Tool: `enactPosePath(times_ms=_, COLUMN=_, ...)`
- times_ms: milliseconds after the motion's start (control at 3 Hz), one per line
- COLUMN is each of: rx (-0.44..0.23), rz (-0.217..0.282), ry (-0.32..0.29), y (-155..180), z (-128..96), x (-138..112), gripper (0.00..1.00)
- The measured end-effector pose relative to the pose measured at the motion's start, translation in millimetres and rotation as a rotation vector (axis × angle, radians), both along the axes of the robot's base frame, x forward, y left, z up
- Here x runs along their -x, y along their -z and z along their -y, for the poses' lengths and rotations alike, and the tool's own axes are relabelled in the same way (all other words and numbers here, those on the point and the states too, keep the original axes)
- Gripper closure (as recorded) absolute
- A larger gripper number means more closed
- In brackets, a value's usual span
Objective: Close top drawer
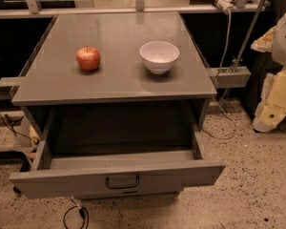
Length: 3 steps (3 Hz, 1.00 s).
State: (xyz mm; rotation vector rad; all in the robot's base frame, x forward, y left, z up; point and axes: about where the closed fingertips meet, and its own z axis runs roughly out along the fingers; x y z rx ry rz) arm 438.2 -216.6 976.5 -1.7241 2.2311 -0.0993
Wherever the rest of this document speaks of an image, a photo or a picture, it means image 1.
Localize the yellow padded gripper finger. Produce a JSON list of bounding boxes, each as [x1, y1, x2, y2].
[[253, 67, 286, 132]]

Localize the black floor cable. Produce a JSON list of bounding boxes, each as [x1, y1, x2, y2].
[[62, 197, 90, 229]]

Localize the metal diagonal rod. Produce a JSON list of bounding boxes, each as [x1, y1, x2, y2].
[[229, 0, 266, 73]]

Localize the grey left side bracket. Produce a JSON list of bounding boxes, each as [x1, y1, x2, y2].
[[0, 76, 25, 100]]

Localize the white bowl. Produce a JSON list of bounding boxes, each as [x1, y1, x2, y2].
[[139, 41, 180, 74]]

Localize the grey back rail shelf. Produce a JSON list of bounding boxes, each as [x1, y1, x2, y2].
[[0, 2, 273, 20]]

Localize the grey bracket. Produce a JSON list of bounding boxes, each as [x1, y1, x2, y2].
[[0, 76, 25, 100], [207, 67, 251, 89]]

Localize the white power cable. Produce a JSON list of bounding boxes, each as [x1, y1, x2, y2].
[[201, 9, 238, 141]]

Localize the grey top drawer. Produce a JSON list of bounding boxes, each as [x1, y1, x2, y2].
[[10, 132, 225, 199]]

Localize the grey right side bracket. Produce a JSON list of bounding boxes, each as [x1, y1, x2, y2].
[[207, 67, 251, 89]]

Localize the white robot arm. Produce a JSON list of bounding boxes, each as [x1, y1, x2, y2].
[[251, 13, 286, 132]]

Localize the grey drawer cabinet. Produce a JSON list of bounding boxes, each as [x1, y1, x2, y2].
[[10, 11, 217, 199]]

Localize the red apple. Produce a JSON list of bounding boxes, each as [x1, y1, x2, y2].
[[76, 46, 101, 72]]

